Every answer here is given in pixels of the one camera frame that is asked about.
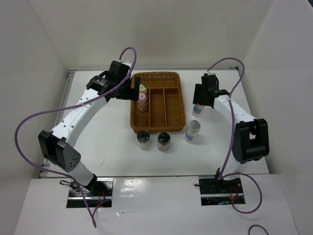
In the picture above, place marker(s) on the black cap bottle right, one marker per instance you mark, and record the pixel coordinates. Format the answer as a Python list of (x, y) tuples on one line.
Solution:
[(163, 142)]

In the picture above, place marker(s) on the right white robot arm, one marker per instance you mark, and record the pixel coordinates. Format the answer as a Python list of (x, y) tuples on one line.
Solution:
[(249, 135)]

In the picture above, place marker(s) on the pink cap spice bottle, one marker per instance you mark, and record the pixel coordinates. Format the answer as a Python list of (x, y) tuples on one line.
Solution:
[(142, 103)]

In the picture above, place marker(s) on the brown wicker divided basket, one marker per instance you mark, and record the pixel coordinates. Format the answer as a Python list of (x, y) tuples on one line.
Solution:
[(165, 111)]

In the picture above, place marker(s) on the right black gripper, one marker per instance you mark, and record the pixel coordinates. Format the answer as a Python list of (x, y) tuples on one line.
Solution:
[(197, 98)]

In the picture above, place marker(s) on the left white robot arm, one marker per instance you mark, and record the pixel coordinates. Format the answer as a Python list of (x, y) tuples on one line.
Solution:
[(58, 145)]

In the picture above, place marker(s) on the silver cap jar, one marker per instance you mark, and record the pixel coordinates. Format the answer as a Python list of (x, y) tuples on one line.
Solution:
[(192, 130), (198, 110)]

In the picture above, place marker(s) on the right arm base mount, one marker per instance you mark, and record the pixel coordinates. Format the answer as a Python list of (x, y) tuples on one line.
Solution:
[(215, 193)]

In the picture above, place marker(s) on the black cap bottle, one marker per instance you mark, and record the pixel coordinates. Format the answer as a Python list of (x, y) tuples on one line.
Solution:
[(163, 142), (143, 138)]

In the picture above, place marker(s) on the yellow cap spice bottle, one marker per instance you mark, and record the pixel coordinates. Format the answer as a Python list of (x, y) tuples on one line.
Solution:
[(142, 89)]

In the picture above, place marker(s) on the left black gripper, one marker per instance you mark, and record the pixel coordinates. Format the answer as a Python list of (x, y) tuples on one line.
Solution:
[(132, 94)]

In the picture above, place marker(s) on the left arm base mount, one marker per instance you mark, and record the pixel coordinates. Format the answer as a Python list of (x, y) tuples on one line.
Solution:
[(101, 195)]

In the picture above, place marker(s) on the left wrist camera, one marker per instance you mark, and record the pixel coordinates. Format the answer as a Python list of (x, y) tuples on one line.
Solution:
[(117, 71)]

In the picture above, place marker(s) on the aluminium table rail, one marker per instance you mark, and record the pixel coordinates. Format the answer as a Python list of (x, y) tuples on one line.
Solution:
[(52, 127)]

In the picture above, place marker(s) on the black cap bottle left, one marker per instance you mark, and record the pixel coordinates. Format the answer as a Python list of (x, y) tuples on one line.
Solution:
[(143, 138)]

